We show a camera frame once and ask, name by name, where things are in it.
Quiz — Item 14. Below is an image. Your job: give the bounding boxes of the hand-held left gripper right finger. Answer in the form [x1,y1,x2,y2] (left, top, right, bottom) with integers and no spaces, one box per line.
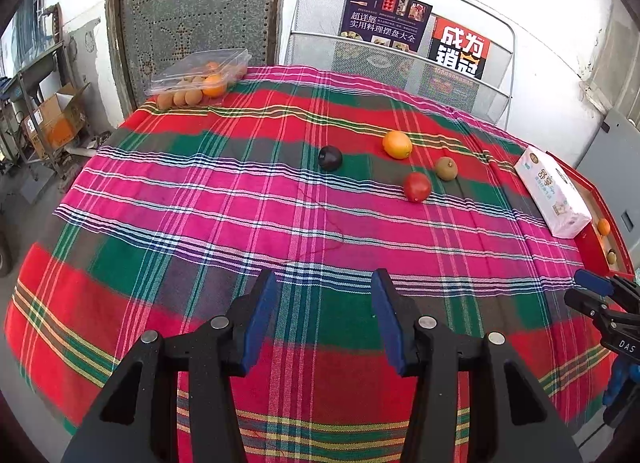
[371,268,585,463]

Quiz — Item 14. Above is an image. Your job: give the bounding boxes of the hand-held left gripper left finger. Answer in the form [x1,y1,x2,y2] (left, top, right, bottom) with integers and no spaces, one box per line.
[60,269,279,463]

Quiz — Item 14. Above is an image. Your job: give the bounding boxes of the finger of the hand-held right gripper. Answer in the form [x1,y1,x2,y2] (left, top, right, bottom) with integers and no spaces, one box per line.
[573,269,640,314]
[564,288,628,331]

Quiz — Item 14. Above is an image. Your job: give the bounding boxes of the red cardboard box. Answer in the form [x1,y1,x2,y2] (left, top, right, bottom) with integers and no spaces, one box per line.
[545,150,637,279]

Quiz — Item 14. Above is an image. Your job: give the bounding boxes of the red tomato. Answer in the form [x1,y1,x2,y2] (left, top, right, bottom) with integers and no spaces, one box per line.
[404,172,433,203]

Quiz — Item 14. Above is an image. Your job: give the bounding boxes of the dark purple plum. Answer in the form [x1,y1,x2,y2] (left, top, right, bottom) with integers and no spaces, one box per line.
[318,146,344,172]

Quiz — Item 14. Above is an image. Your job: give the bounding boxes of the person's right hand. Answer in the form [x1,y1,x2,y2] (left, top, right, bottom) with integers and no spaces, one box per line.
[602,360,640,411]

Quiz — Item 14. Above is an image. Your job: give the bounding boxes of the pink tissue pack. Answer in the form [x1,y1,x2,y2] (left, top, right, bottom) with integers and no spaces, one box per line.
[514,145,593,239]

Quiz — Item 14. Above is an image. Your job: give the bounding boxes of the plaid tablecloth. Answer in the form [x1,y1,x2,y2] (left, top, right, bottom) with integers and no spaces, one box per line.
[4,65,621,463]

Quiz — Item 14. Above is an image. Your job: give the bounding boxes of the barred window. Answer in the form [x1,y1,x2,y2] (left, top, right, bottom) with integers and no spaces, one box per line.
[587,0,640,116]

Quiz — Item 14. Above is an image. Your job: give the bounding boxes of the pile of brown kiwis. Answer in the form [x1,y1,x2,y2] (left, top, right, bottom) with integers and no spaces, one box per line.
[156,74,211,111]

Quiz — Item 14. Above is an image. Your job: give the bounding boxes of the clear plastic container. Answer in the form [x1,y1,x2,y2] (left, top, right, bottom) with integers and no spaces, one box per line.
[146,48,252,111]

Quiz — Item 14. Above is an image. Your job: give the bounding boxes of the red and black book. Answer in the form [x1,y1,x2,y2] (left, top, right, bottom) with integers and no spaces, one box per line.
[417,15,492,98]

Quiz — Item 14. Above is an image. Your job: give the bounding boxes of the grey metal mesh rack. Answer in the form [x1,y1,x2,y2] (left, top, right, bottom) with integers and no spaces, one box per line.
[286,0,516,128]

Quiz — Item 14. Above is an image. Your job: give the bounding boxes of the open cardboard box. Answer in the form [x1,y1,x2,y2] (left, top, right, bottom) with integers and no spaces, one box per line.
[22,83,93,158]

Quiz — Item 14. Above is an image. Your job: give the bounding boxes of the dark cookbook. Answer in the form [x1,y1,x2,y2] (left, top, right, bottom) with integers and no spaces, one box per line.
[332,0,434,74]

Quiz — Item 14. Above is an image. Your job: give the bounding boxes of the studded metal door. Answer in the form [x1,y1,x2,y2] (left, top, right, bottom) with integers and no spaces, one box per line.
[103,0,291,116]

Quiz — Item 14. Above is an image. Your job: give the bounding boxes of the rusty metal machine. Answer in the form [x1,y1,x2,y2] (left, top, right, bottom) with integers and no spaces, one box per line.
[0,3,76,178]

